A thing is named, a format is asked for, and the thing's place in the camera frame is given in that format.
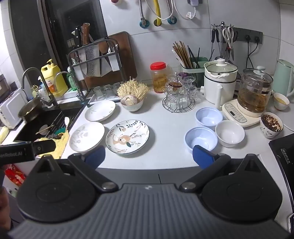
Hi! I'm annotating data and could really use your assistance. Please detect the patterned steel cleaver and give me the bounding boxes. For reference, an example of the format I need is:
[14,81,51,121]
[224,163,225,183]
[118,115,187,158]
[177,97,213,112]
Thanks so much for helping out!
[84,45,102,77]

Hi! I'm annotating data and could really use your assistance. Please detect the blue plastic bowl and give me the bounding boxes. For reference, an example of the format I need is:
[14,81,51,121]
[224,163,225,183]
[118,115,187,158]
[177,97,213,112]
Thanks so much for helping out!
[184,127,218,152]
[195,108,223,129]

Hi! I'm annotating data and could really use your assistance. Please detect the pale green electric kettle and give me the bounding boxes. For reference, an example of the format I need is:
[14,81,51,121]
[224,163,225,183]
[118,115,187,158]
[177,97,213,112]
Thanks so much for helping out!
[274,59,294,97]

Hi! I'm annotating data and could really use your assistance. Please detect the amber foot crystal glass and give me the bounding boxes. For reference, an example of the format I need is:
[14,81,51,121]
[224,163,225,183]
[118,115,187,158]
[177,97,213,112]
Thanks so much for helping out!
[165,82,182,106]

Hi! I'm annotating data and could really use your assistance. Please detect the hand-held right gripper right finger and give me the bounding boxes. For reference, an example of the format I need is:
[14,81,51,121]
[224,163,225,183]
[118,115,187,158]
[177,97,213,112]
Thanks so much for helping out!
[179,145,261,193]

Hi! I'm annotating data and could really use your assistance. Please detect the dark window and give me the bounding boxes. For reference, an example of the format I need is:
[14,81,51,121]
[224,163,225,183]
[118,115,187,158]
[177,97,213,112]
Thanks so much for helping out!
[9,0,108,76]

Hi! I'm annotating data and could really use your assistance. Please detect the floral mug with grains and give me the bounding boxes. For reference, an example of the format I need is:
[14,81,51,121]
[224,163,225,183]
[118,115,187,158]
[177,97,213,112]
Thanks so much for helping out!
[259,112,284,139]

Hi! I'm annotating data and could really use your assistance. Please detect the yellow dish cloth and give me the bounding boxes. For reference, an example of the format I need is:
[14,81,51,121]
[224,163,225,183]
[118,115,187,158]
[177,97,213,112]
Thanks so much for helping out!
[36,132,70,159]

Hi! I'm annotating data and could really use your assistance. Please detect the white countertop appliance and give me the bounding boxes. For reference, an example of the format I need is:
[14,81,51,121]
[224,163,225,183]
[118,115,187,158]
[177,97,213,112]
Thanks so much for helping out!
[0,88,28,129]

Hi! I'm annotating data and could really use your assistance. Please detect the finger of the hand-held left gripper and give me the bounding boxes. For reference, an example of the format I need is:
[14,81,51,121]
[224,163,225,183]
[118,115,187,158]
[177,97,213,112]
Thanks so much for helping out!
[32,139,57,158]

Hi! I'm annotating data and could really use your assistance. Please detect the brown wooden cutting board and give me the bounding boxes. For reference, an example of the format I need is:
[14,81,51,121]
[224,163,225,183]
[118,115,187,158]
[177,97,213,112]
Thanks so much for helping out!
[85,31,138,90]

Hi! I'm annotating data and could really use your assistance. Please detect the glass tea kettle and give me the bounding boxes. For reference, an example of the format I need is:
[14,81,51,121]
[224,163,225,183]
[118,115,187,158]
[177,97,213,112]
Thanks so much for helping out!
[238,66,274,113]

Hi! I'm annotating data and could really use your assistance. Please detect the white cable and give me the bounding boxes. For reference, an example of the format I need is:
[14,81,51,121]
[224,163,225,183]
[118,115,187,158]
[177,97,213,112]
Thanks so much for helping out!
[169,0,198,23]

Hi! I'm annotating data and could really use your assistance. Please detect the grey wall power strip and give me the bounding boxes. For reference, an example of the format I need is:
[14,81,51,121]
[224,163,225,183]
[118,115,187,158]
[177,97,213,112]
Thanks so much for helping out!
[230,27,263,44]

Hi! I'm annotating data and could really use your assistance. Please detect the red printed package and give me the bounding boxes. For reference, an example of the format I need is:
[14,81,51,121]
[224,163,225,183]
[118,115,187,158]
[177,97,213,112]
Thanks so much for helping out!
[4,164,26,187]

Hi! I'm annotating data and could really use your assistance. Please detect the hanging utensil rack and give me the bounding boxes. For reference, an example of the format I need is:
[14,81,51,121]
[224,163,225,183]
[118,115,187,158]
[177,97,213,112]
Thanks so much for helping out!
[211,21,239,61]

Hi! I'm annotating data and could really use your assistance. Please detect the black knife rack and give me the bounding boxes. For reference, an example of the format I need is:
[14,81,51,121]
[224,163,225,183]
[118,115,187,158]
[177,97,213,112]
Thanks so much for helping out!
[68,37,127,106]

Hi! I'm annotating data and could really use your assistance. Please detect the green chopstick holder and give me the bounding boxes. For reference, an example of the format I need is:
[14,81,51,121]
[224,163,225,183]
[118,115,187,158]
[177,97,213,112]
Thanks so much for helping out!
[180,57,208,84]

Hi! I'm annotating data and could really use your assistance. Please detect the white tea cup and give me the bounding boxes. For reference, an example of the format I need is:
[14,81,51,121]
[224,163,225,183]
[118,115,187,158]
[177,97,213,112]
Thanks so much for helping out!
[273,92,290,111]

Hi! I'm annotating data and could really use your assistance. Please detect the yellow hose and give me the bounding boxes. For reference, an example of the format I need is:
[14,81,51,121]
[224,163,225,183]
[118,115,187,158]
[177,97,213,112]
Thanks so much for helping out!
[153,0,162,26]

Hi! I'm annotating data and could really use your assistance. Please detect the bundle of wooden chopsticks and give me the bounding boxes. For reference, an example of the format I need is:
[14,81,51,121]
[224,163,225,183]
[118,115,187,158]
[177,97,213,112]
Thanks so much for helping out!
[172,41,193,69]

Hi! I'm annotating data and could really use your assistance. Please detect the steel kitchen faucet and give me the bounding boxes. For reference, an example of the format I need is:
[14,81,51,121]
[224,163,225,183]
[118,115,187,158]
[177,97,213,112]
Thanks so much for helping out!
[21,67,60,109]

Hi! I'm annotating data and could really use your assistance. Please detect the enoki mushroom bunch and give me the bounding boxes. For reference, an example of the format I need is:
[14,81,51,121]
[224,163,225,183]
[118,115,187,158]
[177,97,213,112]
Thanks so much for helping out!
[117,77,150,100]

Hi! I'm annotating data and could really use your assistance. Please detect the steel saucepan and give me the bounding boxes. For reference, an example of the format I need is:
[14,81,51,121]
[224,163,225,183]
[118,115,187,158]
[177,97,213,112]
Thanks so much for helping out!
[18,97,43,122]

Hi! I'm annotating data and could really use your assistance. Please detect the red lid glass jar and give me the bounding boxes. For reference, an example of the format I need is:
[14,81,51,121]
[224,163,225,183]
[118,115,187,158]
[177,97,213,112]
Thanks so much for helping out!
[150,62,168,94]

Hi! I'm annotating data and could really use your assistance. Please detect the white ceramic bowl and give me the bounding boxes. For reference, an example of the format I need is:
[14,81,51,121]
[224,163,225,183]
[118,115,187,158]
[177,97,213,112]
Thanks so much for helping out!
[215,120,245,148]

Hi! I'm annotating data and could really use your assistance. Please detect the clear crystal glass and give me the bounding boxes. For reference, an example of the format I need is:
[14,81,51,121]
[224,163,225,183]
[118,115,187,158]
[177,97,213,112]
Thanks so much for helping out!
[182,77,198,97]

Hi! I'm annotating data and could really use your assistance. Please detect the green bottle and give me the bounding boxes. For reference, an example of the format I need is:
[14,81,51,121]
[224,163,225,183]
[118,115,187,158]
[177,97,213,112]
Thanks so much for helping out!
[67,67,77,90]

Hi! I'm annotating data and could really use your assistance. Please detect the floral deer print plate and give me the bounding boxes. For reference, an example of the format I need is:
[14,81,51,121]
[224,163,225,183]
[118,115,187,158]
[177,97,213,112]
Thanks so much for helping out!
[106,120,150,155]

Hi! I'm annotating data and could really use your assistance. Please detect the white bowl with vegetables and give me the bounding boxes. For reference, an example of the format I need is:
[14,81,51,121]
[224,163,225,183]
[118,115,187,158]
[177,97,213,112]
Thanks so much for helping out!
[121,97,144,112]

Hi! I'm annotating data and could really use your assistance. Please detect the black kitchen sink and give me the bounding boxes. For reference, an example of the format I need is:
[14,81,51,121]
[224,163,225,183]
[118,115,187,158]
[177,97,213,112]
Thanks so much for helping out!
[14,105,85,143]

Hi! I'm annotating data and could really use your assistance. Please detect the white electric cooking pot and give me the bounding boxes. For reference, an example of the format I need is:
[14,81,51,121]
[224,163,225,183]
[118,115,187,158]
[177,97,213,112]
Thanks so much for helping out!
[200,58,239,111]

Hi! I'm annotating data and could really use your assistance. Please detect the black induction cooktop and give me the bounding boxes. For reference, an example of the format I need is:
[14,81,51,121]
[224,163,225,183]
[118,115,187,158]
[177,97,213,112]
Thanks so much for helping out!
[268,134,294,191]

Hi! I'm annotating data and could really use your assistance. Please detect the wire glass rack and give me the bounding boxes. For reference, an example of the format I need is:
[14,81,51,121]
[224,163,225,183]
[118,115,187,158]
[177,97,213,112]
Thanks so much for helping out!
[163,92,196,113]

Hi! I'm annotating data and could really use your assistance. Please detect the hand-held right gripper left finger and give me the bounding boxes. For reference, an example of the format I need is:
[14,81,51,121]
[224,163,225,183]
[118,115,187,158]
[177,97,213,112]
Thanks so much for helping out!
[34,145,119,193]

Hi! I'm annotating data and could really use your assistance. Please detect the braided metal hose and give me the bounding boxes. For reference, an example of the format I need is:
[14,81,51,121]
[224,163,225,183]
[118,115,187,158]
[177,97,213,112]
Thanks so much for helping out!
[138,0,148,27]

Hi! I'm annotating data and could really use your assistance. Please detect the white leaf print plate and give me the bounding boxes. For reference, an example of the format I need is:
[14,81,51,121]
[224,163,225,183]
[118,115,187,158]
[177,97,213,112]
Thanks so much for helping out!
[69,122,105,152]
[85,100,116,122]

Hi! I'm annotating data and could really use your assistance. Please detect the cream kettle heating base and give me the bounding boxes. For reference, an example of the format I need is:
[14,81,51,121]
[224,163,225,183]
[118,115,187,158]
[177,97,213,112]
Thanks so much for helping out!
[222,99,264,128]

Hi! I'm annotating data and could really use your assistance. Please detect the thin steel water tap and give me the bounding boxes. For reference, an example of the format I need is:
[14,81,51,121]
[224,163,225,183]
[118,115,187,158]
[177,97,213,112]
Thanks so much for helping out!
[54,71,84,104]

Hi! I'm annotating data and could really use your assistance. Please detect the black power cable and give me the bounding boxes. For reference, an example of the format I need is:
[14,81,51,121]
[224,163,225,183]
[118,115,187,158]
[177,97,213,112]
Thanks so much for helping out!
[245,35,251,69]

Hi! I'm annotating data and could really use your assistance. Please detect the yellow detergent bottle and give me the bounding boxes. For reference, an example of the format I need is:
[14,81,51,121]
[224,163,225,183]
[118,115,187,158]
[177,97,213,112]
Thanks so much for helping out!
[41,59,69,97]

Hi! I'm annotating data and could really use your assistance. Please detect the scissors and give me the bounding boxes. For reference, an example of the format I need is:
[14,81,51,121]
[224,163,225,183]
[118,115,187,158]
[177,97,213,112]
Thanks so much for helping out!
[222,26,235,50]

